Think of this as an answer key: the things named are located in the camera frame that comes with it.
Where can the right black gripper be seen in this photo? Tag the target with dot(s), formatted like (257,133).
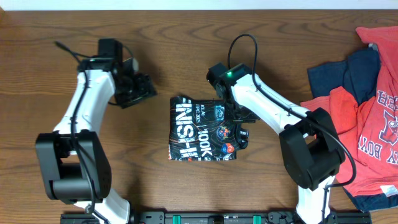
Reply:
(252,118)

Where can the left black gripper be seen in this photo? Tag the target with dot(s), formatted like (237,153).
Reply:
(140,92)

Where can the black orange-patterned cycling jersey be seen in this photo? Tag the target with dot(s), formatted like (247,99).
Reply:
(199,131)

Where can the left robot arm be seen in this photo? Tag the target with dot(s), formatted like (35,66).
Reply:
(73,163)

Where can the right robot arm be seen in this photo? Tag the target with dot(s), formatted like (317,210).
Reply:
(311,151)

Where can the navy blue garment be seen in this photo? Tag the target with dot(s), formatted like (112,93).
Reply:
(358,75)

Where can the red printed t-shirt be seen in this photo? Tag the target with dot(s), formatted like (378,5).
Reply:
(369,130)

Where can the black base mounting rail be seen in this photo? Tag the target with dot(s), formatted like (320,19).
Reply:
(245,218)

